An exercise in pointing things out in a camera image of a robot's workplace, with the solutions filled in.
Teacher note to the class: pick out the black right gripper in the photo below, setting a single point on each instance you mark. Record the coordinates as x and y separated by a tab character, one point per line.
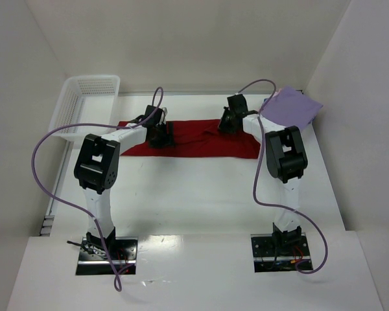
225	123

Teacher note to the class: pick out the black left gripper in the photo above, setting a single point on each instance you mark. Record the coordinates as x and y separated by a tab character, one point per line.
168	135

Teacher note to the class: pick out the red t-shirt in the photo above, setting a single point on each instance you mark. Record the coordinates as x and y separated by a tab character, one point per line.
201	138

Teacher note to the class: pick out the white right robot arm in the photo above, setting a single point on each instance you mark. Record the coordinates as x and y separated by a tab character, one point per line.
285	159

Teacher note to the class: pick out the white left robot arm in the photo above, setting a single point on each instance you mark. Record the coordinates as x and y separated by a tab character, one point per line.
97	166

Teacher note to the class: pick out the folded purple t-shirt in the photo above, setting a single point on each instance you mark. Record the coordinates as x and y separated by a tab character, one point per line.
291	108

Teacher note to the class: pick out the white plastic laundry basket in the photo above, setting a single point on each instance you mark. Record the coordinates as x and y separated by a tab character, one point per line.
86	99

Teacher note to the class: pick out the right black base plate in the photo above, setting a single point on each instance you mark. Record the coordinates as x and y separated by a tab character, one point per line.
266	258

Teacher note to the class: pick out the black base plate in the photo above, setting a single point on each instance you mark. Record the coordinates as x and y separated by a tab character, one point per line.
266	258
93	261

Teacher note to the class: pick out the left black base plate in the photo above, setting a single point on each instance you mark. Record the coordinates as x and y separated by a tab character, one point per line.
93	261

